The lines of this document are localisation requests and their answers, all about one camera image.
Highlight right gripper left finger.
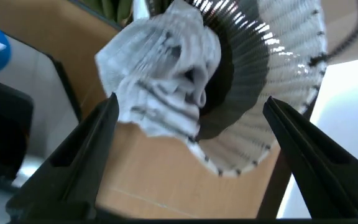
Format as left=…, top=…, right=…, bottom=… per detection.
left=6, top=92, right=120, bottom=220

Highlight pale grey shorts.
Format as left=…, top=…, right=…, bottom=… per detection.
left=94, top=0, right=223, bottom=141

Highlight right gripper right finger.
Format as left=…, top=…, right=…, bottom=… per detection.
left=262, top=95, right=358, bottom=219

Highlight green garment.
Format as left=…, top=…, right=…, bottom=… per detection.
left=79, top=0, right=135, bottom=27

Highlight white laundry basket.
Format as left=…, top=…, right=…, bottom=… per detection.
left=185, top=0, right=358, bottom=179

